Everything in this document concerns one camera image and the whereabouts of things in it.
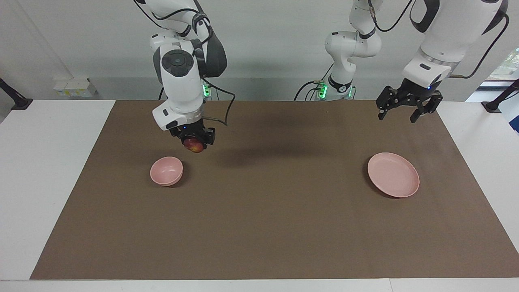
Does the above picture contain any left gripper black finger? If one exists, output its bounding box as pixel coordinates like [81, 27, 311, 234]
[376, 86, 397, 121]
[410, 95, 443, 124]

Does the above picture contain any dark red apple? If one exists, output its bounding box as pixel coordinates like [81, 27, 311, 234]
[183, 138, 205, 154]

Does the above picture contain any pink bowl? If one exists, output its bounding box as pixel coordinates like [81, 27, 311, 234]
[150, 156, 184, 187]

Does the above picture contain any pink plate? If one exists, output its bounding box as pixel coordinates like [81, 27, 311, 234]
[367, 152, 420, 198]

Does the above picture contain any black clamp stand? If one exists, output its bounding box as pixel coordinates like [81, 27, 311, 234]
[482, 79, 519, 113]
[0, 78, 33, 110]

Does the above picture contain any brown table mat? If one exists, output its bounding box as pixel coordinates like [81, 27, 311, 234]
[30, 100, 519, 280]

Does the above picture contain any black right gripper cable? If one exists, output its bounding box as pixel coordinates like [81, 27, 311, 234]
[136, 0, 236, 127]

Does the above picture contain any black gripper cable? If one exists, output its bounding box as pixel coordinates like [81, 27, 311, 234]
[367, 0, 510, 79]
[136, 0, 236, 127]

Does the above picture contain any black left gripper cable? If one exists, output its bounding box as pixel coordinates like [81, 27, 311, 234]
[367, 0, 510, 79]

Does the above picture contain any white wall socket box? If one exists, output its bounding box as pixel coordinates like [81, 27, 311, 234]
[53, 76, 99, 98]

